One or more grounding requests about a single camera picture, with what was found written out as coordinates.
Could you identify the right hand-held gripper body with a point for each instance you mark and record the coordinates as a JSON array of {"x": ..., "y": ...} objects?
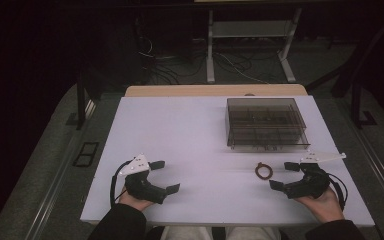
[{"x": 313, "y": 185}]

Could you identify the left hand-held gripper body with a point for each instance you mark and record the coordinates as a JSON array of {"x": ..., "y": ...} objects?
[{"x": 144, "y": 188}]

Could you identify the smoky clear drawer box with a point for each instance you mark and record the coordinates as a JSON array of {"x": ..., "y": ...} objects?
[{"x": 263, "y": 123}]

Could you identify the person's left hand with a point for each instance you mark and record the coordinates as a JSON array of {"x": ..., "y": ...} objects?
[{"x": 135, "y": 202}]

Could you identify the person's right hand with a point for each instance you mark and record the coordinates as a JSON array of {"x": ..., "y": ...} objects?
[{"x": 326, "y": 206}]

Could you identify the black metal stand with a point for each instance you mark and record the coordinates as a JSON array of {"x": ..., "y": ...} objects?
[
  {"x": 358, "y": 106},
  {"x": 81, "y": 100}
]

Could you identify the wooden table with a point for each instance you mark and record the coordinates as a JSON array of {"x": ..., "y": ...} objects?
[{"x": 213, "y": 90}]

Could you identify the black floor frame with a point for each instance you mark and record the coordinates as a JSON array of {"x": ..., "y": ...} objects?
[{"x": 86, "y": 154}]

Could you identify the white metal desk frame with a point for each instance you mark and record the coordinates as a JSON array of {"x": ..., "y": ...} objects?
[{"x": 250, "y": 30}]

